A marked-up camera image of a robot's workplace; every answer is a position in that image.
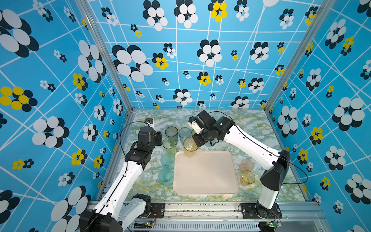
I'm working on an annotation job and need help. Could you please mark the left aluminium corner post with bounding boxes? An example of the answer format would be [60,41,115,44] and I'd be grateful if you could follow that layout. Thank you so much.
[75,0,133,115]

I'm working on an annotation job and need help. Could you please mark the right aluminium corner post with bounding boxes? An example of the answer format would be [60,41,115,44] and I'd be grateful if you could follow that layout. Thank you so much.
[264,0,336,114]

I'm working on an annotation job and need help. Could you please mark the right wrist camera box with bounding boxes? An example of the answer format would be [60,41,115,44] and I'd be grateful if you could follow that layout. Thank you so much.
[188,120,203,134]

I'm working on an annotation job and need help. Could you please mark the tall grey glass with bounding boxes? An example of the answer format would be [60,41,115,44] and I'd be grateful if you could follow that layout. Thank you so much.
[165,126,178,144]

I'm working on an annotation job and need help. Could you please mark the teal dotted glass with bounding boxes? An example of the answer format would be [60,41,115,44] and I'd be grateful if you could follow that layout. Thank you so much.
[160,153,175,170]
[158,167,174,187]

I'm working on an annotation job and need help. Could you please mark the aluminium corner post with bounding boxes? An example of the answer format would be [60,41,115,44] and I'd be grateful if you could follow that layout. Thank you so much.
[264,0,336,114]
[75,0,133,115]

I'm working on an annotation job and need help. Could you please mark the left green circuit board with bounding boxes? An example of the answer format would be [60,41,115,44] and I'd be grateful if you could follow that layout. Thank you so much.
[133,221,156,229]

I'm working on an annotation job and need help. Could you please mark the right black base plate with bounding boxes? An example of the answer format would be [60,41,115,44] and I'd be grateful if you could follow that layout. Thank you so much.
[237,203,283,220]

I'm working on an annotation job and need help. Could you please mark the tall green glass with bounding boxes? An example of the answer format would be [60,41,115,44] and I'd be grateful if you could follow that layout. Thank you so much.
[162,137,177,155]

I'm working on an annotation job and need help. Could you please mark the small amber glass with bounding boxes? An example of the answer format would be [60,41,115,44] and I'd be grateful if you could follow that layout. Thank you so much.
[241,170,256,186]

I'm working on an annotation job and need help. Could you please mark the aluminium front rail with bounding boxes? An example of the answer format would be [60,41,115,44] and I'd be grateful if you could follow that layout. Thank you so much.
[124,202,331,232]

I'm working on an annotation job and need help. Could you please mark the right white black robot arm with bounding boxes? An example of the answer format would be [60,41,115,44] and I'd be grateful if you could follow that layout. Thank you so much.
[188,110,290,218]

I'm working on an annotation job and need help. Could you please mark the tall pale blue glass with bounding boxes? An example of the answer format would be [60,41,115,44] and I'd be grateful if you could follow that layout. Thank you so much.
[178,127,192,145]

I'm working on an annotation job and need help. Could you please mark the tall amber glass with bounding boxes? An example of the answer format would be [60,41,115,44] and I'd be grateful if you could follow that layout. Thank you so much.
[183,137,198,158]

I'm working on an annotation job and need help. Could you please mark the cream plastic tray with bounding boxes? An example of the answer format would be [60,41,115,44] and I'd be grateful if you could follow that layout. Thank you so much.
[173,151,239,195]

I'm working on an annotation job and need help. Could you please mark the upper teal dotted glass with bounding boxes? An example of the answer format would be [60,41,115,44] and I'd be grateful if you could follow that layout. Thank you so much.
[160,153,175,170]

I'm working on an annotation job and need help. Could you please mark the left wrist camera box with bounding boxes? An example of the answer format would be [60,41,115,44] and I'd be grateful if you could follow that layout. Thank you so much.
[145,118,154,128]

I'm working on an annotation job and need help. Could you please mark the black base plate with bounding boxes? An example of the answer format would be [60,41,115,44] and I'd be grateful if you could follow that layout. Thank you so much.
[237,203,283,220]
[138,203,165,219]

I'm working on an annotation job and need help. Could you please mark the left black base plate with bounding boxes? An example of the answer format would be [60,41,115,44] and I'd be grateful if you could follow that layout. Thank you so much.
[138,203,165,219]

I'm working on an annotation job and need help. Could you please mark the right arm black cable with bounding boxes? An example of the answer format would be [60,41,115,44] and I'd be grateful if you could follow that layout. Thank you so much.
[208,111,309,185]

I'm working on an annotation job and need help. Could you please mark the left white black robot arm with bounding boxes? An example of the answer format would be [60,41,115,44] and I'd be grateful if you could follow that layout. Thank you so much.
[79,123,162,232]

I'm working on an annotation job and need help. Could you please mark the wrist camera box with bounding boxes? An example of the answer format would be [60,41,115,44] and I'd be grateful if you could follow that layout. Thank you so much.
[145,118,154,128]
[188,120,203,134]

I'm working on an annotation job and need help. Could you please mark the small pink glass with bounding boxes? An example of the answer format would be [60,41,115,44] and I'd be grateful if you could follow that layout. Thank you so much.
[240,159,255,173]

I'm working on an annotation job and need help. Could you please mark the lower teal dotted glass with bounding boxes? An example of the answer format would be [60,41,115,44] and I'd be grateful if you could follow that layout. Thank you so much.
[158,167,174,187]

